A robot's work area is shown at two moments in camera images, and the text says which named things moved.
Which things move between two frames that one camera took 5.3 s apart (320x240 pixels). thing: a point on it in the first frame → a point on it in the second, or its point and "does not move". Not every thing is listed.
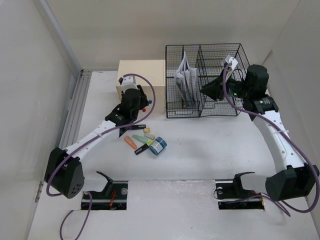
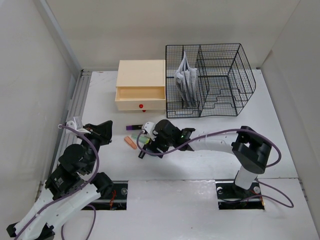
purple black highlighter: x=137 y=127 does not move
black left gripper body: x=143 y=104 → x=92 y=138
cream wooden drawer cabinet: x=153 y=70 does not move
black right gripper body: x=236 y=89 → x=163 y=144
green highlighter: x=141 y=138 does not move
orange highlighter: x=126 y=138 does not move
